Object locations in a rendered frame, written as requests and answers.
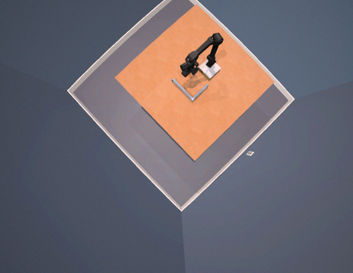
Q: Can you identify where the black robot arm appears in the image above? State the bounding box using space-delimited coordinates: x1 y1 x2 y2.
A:
180 33 223 75

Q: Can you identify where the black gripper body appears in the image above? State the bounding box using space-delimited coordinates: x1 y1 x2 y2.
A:
181 61 199 78

